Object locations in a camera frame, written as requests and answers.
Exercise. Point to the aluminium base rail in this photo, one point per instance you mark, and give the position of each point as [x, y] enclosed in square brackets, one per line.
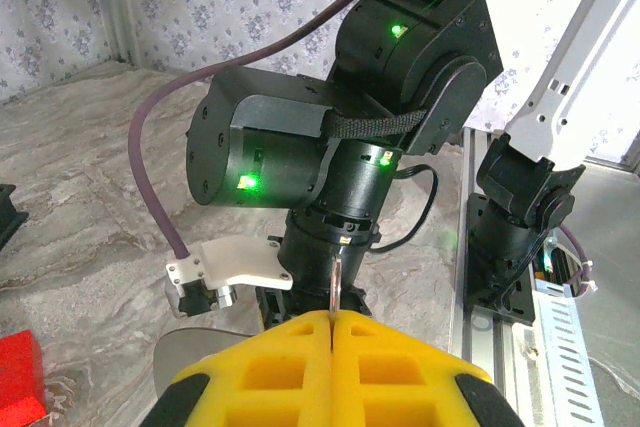
[460, 247]

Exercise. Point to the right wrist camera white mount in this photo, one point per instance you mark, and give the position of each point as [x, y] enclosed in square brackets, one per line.
[230, 262]

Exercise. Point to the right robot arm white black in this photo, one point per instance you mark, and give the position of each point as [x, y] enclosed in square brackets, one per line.
[575, 47]

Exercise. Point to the grey metal key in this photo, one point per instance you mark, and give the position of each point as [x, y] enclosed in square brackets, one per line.
[200, 347]

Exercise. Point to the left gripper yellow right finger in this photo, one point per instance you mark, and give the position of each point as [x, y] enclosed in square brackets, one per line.
[400, 352]

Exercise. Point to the folded black grey chessboard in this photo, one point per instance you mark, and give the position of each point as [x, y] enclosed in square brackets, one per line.
[10, 217]

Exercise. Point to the silver keyring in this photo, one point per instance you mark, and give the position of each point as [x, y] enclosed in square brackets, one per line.
[336, 282]

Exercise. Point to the small electronics board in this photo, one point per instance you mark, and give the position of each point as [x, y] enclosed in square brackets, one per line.
[550, 267]

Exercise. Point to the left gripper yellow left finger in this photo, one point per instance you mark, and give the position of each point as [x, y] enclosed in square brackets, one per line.
[280, 347]

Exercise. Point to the red block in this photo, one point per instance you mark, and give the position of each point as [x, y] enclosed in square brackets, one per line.
[17, 377]

